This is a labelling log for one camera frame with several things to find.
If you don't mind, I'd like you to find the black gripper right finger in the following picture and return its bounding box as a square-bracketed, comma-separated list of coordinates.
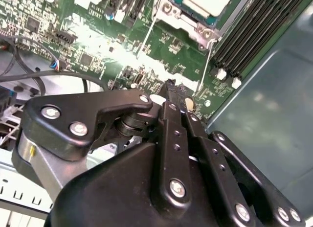
[176, 84, 308, 227]

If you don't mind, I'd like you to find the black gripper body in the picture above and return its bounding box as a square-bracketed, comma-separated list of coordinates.
[44, 141, 245, 227]

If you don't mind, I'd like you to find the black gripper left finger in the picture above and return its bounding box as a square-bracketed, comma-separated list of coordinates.
[18, 78, 193, 212]

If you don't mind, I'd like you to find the silver green CPU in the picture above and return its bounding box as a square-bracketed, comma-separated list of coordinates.
[171, 0, 245, 27]

